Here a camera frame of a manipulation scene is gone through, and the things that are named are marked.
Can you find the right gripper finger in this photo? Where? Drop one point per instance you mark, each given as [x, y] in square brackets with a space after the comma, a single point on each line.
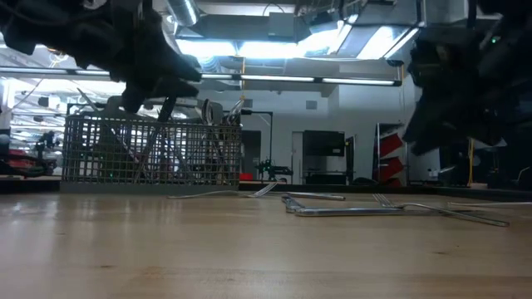
[449, 128]

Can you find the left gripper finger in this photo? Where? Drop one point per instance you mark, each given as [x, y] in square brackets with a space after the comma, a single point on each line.
[170, 89]
[180, 68]

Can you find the silver table knife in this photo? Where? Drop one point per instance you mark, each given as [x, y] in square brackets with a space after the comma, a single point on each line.
[293, 204]
[353, 212]
[89, 104]
[324, 196]

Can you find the silver fork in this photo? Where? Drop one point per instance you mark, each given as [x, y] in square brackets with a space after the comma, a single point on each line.
[264, 191]
[478, 218]

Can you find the black background robot arm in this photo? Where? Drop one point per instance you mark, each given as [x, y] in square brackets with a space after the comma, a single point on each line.
[274, 170]

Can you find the red and white shelf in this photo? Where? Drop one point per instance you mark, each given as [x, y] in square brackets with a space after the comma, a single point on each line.
[390, 166]

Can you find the long ceiling light strip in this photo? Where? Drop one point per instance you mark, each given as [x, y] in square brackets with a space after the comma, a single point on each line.
[274, 77]

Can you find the grey plastic cutlery basket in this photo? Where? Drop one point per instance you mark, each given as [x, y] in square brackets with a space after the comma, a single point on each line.
[124, 189]

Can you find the grey ceiling box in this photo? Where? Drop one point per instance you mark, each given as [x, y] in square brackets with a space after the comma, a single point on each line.
[282, 25]

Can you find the black cabinet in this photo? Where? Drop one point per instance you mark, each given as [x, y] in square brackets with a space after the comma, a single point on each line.
[324, 143]

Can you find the person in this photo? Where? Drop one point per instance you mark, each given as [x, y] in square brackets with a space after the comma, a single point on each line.
[46, 140]

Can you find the red padded seat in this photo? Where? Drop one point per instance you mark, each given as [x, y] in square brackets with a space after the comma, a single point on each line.
[21, 164]

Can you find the silver ventilation duct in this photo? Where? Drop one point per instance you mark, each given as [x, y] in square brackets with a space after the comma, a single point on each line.
[183, 12]

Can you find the grey wall vent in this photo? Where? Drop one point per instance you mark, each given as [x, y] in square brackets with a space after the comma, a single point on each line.
[311, 104]
[247, 103]

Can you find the black background gantry frame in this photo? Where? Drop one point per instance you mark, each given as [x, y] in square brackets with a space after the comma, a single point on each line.
[262, 112]

